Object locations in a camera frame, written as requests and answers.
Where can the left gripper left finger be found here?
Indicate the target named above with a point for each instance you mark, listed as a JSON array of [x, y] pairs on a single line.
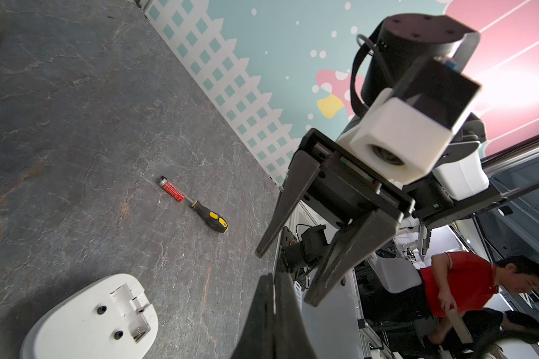
[[256, 341]]

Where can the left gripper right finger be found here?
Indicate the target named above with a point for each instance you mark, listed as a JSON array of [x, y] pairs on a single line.
[[290, 337]]

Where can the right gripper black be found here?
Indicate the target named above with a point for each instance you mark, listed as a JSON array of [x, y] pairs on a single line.
[[339, 188]]

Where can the black yellow screwdriver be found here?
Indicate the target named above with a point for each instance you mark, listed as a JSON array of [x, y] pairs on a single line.
[[212, 219]]

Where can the white alarm device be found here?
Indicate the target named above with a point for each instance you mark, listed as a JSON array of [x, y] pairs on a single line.
[[111, 318]]

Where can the red battery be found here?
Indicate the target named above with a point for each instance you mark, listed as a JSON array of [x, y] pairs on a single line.
[[167, 186]]

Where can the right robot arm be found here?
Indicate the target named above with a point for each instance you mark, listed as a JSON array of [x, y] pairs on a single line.
[[457, 186]]

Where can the person in red shirt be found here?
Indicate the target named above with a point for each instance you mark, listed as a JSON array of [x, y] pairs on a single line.
[[462, 281]]

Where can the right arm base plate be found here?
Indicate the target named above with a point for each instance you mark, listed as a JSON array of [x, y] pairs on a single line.
[[307, 252]]

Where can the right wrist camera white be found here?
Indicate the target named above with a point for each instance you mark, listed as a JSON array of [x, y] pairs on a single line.
[[408, 129]]

